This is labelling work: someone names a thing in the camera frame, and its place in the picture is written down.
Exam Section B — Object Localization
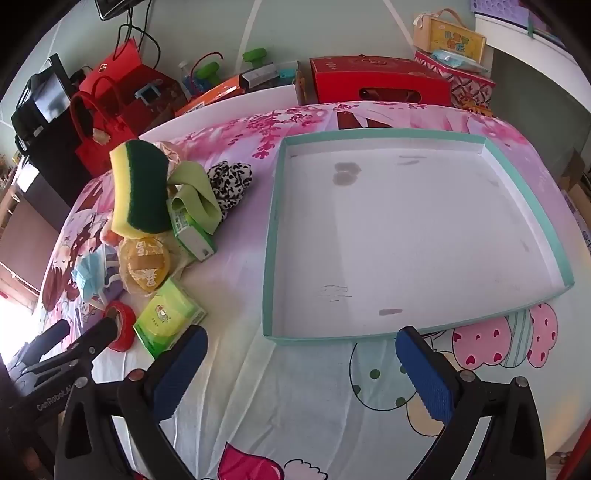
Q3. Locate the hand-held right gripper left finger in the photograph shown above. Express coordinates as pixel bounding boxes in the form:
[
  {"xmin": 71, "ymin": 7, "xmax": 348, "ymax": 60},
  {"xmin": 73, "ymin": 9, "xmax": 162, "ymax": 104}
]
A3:
[{"xmin": 54, "ymin": 324, "xmax": 209, "ymax": 480}]

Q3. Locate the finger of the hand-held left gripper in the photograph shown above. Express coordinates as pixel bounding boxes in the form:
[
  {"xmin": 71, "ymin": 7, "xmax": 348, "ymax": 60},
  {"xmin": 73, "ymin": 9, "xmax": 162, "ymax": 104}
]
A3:
[
  {"xmin": 21, "ymin": 320, "xmax": 71, "ymax": 363},
  {"xmin": 21, "ymin": 318, "xmax": 118, "ymax": 376}
]

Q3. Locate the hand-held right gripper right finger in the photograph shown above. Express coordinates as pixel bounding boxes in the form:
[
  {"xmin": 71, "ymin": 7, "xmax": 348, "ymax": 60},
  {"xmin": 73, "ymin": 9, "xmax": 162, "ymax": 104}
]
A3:
[{"xmin": 396, "ymin": 326, "xmax": 555, "ymax": 480}]

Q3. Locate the green tissue pack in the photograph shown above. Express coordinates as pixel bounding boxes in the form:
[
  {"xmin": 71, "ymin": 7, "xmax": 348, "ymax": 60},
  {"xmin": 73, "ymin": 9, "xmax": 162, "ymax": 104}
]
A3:
[
  {"xmin": 166, "ymin": 196, "xmax": 218, "ymax": 261},
  {"xmin": 133, "ymin": 278, "xmax": 207, "ymax": 360}
]

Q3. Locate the blue face mask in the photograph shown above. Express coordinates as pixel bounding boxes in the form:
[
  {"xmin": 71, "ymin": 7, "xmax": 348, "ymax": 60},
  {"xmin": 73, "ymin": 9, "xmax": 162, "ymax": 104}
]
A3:
[{"xmin": 70, "ymin": 244, "xmax": 125, "ymax": 315}]

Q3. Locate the round yellow pastry packet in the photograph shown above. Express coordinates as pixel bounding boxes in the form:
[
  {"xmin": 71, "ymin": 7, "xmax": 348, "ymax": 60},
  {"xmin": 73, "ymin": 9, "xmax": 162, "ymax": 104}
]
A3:
[{"xmin": 117, "ymin": 234, "xmax": 172, "ymax": 292}]

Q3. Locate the white tray with teal rim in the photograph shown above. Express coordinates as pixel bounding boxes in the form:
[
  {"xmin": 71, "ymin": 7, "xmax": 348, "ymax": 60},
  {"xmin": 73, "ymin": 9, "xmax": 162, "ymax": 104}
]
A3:
[{"xmin": 261, "ymin": 128, "xmax": 575, "ymax": 347}]

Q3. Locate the yellow and green sponge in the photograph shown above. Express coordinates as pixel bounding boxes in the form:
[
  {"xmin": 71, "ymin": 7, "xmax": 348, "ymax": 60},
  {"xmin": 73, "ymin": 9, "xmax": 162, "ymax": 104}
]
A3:
[{"xmin": 109, "ymin": 141, "xmax": 174, "ymax": 240}]

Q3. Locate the light green cloth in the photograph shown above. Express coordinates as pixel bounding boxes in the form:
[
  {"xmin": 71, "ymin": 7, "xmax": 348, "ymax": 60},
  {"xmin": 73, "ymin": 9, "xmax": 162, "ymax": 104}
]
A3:
[{"xmin": 167, "ymin": 161, "xmax": 222, "ymax": 234}]

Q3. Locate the black and white scrunchie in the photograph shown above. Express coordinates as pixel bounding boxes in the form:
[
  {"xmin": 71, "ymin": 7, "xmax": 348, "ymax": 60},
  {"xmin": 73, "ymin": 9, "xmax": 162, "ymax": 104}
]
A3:
[{"xmin": 205, "ymin": 161, "xmax": 254, "ymax": 221}]

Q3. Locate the red tape roll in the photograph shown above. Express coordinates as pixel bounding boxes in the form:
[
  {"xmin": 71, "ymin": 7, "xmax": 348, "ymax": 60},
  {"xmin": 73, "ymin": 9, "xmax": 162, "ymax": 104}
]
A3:
[{"xmin": 102, "ymin": 301, "xmax": 137, "ymax": 352}]

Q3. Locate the brown wooden cabinet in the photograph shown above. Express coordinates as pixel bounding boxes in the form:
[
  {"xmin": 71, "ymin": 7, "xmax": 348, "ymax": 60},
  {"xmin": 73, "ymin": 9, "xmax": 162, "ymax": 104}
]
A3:
[{"xmin": 0, "ymin": 157, "xmax": 70, "ymax": 315}]

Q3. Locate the red felt handbag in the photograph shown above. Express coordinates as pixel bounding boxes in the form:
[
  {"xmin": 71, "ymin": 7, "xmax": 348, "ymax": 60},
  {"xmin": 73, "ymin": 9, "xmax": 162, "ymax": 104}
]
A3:
[{"xmin": 69, "ymin": 76, "xmax": 139, "ymax": 176}]

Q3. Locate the black printer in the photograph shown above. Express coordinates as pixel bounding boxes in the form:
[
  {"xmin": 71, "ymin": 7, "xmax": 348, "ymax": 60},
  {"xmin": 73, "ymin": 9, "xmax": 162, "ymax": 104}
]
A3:
[{"xmin": 11, "ymin": 53, "xmax": 88, "ymax": 153}]

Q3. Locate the dark red bag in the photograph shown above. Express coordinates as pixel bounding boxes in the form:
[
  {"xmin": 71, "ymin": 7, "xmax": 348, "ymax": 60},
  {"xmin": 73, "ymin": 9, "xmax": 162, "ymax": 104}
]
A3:
[{"xmin": 122, "ymin": 65, "xmax": 188, "ymax": 132}]

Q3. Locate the cardboard box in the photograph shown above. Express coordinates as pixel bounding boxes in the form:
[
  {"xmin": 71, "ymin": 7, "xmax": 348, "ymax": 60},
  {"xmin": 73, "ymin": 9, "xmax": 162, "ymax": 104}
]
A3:
[{"xmin": 556, "ymin": 148, "xmax": 591, "ymax": 217}]

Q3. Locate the orange box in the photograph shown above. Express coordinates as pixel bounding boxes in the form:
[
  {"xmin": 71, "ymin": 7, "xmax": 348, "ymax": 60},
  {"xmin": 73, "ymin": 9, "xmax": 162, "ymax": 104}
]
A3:
[{"xmin": 174, "ymin": 76, "xmax": 250, "ymax": 117}]

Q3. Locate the clear water bottle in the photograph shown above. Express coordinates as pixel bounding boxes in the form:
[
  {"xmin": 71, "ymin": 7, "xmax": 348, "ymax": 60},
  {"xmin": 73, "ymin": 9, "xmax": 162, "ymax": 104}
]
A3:
[{"xmin": 178, "ymin": 60, "xmax": 197, "ymax": 95}]

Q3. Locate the red paper bag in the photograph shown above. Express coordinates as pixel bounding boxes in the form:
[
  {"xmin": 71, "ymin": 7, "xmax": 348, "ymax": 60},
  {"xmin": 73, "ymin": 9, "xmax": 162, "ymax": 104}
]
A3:
[{"xmin": 78, "ymin": 39, "xmax": 160, "ymax": 112}]

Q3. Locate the red and white patterned box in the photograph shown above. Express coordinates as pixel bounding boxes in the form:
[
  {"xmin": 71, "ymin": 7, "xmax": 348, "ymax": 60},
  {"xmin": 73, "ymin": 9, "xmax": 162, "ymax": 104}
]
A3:
[{"xmin": 414, "ymin": 50, "xmax": 497, "ymax": 112}]

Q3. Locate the red gift box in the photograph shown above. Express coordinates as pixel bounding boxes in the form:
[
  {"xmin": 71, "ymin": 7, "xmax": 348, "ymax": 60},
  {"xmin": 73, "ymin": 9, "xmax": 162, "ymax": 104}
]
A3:
[{"xmin": 308, "ymin": 56, "xmax": 452, "ymax": 108}]

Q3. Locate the silver box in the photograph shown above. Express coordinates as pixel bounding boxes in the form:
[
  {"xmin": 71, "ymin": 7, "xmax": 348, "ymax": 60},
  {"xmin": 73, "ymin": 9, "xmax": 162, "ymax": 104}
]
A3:
[{"xmin": 245, "ymin": 62, "xmax": 280, "ymax": 88}]

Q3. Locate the light blue wipes pack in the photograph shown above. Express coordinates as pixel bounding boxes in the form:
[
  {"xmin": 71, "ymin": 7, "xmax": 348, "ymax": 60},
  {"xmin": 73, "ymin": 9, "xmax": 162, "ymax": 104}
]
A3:
[{"xmin": 430, "ymin": 48, "xmax": 490, "ymax": 75}]

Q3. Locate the white shelf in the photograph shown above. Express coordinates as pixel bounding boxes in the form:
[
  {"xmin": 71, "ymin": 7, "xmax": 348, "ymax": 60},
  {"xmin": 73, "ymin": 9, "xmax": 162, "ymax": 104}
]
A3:
[{"xmin": 473, "ymin": 11, "xmax": 591, "ymax": 121}]

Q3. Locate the yellow carry box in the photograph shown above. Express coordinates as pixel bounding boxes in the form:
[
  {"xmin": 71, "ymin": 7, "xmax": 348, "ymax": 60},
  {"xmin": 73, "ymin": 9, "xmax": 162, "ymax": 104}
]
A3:
[{"xmin": 412, "ymin": 13, "xmax": 488, "ymax": 65}]

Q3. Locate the purple perforated basket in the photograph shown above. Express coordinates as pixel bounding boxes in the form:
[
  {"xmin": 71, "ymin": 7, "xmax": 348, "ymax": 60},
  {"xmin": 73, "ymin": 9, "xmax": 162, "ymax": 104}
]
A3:
[{"xmin": 468, "ymin": 0, "xmax": 541, "ymax": 24}]

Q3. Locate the light blue plastic frame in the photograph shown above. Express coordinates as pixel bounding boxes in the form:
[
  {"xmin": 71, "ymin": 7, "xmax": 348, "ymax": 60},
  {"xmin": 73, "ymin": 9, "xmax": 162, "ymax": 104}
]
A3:
[{"xmin": 135, "ymin": 82, "xmax": 162, "ymax": 106}]

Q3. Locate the black wall monitor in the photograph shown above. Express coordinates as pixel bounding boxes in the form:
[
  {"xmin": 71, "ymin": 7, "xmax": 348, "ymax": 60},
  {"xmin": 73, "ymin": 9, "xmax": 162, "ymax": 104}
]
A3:
[{"xmin": 95, "ymin": 0, "xmax": 144, "ymax": 20}]

